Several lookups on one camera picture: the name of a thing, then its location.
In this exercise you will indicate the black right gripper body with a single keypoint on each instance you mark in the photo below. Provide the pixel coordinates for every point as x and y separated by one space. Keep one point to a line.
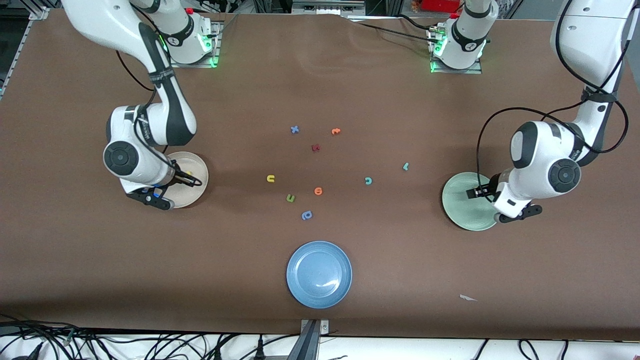
176 176

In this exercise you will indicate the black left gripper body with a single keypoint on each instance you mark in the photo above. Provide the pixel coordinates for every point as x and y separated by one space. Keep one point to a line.
489 190

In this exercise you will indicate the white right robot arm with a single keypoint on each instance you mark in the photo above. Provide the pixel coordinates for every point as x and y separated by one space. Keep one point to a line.
150 125

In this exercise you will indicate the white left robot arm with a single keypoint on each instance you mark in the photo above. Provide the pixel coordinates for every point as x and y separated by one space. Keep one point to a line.
540 150

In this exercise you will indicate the pale green plate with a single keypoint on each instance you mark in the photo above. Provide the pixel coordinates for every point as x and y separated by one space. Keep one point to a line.
460 210

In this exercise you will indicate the beige brown plate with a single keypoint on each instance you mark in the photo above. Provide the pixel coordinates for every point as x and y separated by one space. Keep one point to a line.
197 195

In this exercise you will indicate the white paper scrap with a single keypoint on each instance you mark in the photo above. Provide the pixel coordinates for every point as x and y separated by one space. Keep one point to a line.
467 298

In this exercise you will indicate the blue foam letter a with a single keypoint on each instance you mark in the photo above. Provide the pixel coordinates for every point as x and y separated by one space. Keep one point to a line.
310 218

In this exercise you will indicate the brown table cover sheet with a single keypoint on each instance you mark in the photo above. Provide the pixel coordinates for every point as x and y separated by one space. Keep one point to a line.
320 80

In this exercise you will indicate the blue plate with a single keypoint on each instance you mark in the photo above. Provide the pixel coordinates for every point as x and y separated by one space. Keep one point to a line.
319 275

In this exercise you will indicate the red box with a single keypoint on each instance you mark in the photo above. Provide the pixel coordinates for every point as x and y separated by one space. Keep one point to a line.
440 5

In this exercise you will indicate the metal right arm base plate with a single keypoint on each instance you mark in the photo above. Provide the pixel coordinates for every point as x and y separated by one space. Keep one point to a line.
192 65

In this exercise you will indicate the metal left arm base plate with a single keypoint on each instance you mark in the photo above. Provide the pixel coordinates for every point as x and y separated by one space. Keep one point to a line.
472 71

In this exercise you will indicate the grey metal camera post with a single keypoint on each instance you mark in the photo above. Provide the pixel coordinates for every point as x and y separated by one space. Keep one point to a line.
310 345

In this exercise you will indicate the grey metal rack frame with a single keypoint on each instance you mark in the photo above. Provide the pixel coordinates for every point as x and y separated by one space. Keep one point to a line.
327 7

